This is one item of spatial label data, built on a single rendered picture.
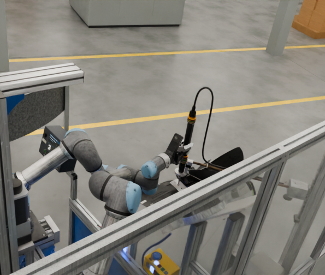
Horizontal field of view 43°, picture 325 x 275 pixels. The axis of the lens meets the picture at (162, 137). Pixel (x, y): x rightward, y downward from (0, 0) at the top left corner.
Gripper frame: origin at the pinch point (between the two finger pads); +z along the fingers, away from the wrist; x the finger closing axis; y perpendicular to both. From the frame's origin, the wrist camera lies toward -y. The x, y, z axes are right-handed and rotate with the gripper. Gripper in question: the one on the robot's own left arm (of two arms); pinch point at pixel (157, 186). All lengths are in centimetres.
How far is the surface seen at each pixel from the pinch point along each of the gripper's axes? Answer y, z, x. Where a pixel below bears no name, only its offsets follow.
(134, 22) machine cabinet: 607, -165, 44
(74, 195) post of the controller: 9, -52, 27
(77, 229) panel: 9, -48, 54
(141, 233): -127, 11, -72
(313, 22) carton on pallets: 800, 199, 3
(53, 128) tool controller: 22, -73, -9
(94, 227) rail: -7.2, -32.0, 34.5
